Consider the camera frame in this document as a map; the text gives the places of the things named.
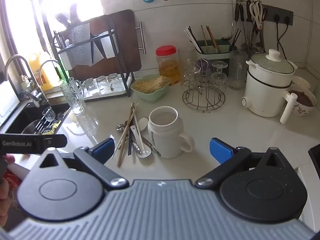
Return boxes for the dark handled knife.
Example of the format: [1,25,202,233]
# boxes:
[55,13,69,27]

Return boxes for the white drip tray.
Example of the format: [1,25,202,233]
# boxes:
[81,76,133,99]

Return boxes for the clear stemmed glass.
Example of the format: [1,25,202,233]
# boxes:
[184,62,200,85]

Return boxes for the green utensil caddy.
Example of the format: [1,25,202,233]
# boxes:
[195,38,232,60]

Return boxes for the white electric pot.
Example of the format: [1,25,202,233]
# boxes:
[241,60,298,125]

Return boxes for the yellow detergent bottle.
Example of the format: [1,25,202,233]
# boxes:
[28,52,44,80]
[40,62,62,92]

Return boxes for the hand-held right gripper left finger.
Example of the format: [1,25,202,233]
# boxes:
[30,138,128,192]

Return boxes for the wooden chopstick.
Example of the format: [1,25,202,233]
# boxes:
[120,103,137,160]
[117,102,134,168]

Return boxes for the black stove top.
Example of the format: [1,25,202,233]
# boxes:
[308,144,320,170]

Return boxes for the plastic jar red lid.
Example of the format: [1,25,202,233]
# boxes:
[155,45,181,86]

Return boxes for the dark wooden cutting board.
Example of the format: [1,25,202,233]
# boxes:
[66,9,142,80]

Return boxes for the steel gooseneck faucet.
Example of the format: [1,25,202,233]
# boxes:
[37,59,66,98]
[4,54,49,105]

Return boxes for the large steel spoon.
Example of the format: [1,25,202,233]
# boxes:
[115,122,142,154]

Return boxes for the textured clear cutting board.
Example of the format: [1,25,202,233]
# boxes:
[71,22,93,65]

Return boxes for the black sink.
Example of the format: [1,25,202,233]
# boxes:
[0,101,72,135]

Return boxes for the steel wire glass rack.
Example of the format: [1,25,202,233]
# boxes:
[182,59,226,112]

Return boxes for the textured glass pitcher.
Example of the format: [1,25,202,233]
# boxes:
[229,50,248,90]

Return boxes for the patterned ceramic bowl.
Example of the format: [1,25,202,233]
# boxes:
[287,84,317,117]

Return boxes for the clear glass tumbler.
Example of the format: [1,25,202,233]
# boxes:
[107,73,124,92]
[96,76,110,93]
[84,78,98,94]

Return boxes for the steel bar handle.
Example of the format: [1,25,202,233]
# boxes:
[135,21,147,55]

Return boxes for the purple cup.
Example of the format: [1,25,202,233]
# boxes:
[195,58,209,72]

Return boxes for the person's left hand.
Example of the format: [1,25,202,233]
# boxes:
[0,154,15,217]

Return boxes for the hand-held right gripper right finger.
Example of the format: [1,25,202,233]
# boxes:
[195,137,297,190]

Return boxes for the white chopstick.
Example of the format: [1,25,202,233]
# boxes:
[111,104,140,159]

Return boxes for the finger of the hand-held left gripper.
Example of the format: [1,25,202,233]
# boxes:
[39,134,68,153]

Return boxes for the white plastic cutting board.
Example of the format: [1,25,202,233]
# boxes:
[59,45,75,70]
[99,34,118,59]

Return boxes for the cluster of assorted chopsticks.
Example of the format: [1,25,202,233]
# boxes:
[184,25,242,54]

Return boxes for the white mug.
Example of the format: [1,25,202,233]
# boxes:
[147,106,195,159]

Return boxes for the white handled scissors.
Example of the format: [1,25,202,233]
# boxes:
[250,1,265,30]

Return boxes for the black power cable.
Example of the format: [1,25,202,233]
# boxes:
[276,16,292,45]
[274,14,287,54]

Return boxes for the row of hanging utensils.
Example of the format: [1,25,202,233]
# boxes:
[231,0,267,53]

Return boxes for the small clear goblet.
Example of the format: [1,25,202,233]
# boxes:
[42,106,57,122]

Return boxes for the speckled pot lid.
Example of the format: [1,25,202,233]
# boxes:
[250,49,295,75]

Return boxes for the white panel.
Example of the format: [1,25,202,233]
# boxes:
[0,80,20,125]

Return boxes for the cut glass goblet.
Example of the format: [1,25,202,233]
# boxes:
[211,60,229,89]

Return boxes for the textured glass mug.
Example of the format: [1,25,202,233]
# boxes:
[59,78,87,115]

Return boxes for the plain white bowl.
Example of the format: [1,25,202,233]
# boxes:
[291,75,312,90]

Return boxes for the green plastic basket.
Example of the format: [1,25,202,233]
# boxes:
[130,74,170,103]

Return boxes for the bundle of thin wooden sticks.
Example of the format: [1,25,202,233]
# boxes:
[135,76,169,92]

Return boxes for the black metal dish rack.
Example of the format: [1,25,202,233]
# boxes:
[53,17,134,98]

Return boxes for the yellow sponge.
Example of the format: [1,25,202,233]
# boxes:
[49,121,63,134]

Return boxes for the brown food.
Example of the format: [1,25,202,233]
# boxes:
[291,90,314,107]

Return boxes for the tall clear glass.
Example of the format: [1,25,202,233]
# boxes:
[178,47,197,80]

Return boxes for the black wall socket strip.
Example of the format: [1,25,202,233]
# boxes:
[262,4,294,26]

